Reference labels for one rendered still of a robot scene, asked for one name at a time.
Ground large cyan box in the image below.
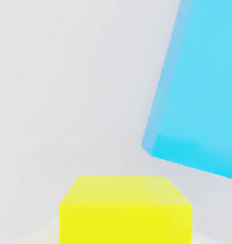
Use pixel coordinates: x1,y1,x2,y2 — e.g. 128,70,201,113
140,0,232,181

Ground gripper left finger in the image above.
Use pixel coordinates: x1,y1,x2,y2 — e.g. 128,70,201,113
11,216,61,244

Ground small yellow cube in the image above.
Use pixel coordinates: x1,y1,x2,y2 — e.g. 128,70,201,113
59,175,193,244

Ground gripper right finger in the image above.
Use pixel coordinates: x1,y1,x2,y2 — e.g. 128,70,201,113
192,229,213,244

